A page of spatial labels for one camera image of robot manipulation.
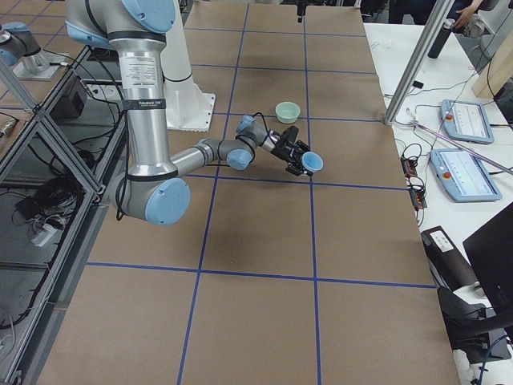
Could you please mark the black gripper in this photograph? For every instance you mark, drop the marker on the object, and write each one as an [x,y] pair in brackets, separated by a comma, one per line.
[283,152]

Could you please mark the light blue plastic cup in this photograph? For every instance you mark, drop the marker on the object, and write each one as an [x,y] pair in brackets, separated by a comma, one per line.
[311,163]

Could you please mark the mint green bowl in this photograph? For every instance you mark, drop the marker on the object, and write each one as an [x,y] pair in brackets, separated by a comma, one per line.
[287,112]

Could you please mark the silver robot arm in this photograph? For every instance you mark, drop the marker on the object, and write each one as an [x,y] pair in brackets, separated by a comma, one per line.
[152,188]

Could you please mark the black electronics board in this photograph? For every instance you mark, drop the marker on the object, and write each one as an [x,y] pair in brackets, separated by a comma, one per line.
[415,184]

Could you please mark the brown paper table cover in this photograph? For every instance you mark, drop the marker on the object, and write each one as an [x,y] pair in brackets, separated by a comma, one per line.
[269,278]

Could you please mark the near blue teach pendant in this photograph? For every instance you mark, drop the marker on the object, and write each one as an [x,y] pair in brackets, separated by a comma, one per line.
[463,176]

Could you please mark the blue teach pendant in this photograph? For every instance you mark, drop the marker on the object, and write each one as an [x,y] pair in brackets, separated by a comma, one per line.
[466,121]
[463,176]

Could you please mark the far blue teach pendant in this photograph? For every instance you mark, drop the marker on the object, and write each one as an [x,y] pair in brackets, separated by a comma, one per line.
[466,121]

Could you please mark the black box with label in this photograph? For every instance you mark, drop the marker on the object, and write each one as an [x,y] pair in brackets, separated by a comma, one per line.
[450,265]

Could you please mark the black computer monitor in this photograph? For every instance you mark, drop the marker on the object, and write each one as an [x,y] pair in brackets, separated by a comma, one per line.
[489,250]

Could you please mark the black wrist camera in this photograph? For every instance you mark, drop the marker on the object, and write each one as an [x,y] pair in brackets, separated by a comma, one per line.
[289,136]

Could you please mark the aluminium frame post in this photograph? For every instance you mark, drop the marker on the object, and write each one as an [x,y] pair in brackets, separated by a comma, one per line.
[425,42]

